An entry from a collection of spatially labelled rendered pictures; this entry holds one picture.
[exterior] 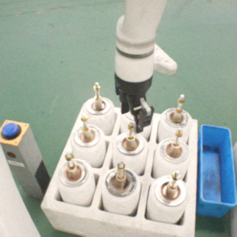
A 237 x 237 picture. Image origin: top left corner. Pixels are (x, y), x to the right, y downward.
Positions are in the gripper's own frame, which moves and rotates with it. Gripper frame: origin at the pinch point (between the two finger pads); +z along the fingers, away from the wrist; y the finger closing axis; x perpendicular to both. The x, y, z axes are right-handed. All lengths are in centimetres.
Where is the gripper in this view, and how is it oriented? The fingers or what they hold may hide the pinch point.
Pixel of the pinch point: (131, 118)
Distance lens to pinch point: 60.2
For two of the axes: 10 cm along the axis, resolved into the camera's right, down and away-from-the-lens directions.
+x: 9.0, -3.2, 2.9
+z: 0.0, 6.7, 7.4
